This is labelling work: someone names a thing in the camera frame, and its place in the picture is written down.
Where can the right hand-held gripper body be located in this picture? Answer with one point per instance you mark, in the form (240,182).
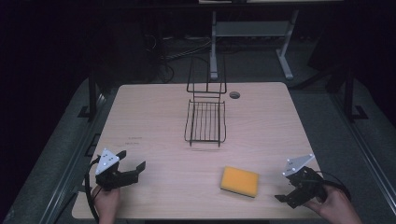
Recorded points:
(306,188)

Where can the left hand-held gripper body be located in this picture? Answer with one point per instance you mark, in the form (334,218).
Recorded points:
(112,179)

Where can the person's left hand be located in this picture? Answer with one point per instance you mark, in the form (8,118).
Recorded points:
(107,202)

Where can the person's right hand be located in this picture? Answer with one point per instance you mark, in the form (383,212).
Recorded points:
(337,208)

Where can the yellow sponge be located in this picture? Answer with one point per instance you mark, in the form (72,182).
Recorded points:
(239,181)

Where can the grey metal stand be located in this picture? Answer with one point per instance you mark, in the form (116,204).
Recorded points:
(249,29)

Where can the aluminium frame rail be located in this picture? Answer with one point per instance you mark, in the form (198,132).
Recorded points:
(71,161)
(364,149)

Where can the black metal post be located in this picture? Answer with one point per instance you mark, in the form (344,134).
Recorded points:
(349,93)
(92,93)

